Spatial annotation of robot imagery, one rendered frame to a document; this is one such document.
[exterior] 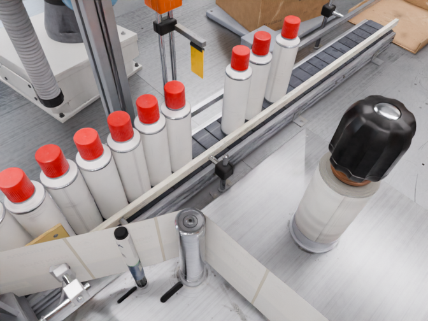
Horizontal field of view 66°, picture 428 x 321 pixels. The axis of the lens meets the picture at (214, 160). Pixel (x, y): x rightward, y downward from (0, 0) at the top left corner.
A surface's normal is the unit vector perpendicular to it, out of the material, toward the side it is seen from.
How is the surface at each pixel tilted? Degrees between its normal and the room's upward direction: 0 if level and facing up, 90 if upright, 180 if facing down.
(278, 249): 0
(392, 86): 0
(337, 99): 0
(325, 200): 87
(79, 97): 90
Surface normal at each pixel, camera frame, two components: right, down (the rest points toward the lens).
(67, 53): 0.05, -0.67
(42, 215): 0.73, 0.55
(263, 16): 0.53, 0.68
